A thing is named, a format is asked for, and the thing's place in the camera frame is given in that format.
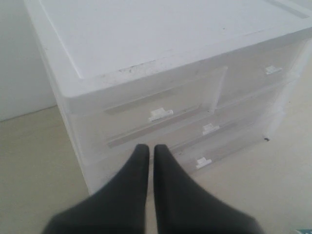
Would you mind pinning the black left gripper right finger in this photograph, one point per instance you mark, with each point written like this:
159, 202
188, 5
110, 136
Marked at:
184, 207

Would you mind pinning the clear wide drawer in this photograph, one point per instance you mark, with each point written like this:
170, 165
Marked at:
266, 98
194, 146

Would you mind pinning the clear middle wide drawer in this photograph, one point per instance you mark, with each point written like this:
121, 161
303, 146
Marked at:
266, 98

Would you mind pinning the clear bottom wide drawer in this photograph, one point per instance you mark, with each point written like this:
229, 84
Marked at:
194, 146

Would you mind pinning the white plastic drawer cabinet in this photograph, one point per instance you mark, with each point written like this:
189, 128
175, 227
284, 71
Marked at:
100, 54

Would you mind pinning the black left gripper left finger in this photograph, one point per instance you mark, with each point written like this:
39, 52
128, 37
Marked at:
117, 208

